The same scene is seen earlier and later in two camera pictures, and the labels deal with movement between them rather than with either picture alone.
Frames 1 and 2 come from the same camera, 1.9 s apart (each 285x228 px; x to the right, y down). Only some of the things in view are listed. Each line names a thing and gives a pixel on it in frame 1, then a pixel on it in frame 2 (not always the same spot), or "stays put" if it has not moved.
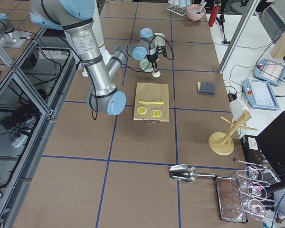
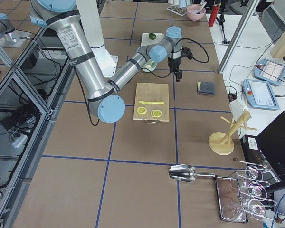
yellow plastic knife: [151, 102] stays put
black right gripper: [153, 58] to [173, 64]
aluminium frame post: [238, 35] stays put
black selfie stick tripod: [222, 21] stays put
